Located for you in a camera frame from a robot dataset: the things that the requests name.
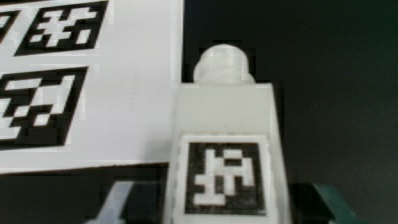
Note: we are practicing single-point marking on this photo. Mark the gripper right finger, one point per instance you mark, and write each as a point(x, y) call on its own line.
point(321, 207)

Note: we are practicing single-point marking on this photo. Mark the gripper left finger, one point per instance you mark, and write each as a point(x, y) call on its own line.
point(132, 204)

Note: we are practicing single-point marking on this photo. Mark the white table leg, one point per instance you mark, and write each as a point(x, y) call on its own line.
point(226, 182)

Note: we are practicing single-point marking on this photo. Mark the white sheet with AprilTags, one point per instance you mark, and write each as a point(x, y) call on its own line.
point(90, 76)

